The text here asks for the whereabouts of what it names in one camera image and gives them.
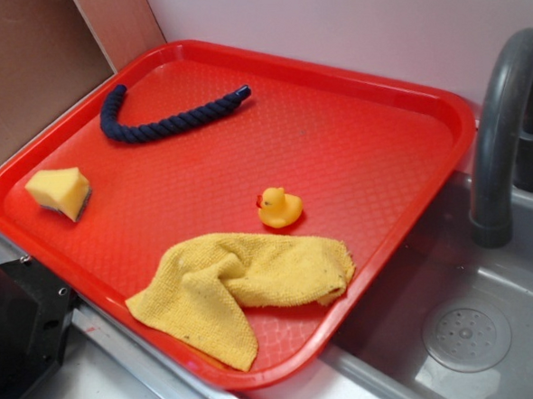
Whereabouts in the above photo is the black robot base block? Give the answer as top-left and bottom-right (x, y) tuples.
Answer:
(0, 257), (73, 399)

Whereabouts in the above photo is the yellow rubber duck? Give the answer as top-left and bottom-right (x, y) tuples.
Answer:
(256, 187), (304, 228)

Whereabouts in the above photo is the yellow microfibre cloth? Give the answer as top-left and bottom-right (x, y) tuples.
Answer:
(126, 233), (356, 372)

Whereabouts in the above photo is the red plastic tray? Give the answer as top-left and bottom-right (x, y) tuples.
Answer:
(0, 41), (475, 391)

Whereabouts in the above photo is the yellow sponge with grey pad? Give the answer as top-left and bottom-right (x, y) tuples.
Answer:
(25, 167), (92, 222)

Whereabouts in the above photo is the grey plastic sink basin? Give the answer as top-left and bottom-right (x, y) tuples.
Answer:
(323, 174), (533, 399)

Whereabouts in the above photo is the brown cardboard panel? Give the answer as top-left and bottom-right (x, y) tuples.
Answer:
(0, 0), (165, 166)

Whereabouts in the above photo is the grey toy faucet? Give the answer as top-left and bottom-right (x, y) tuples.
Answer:
(469, 28), (533, 248)

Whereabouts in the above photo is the dark blue twisted rope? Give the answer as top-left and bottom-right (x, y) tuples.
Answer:
(98, 76), (256, 146)

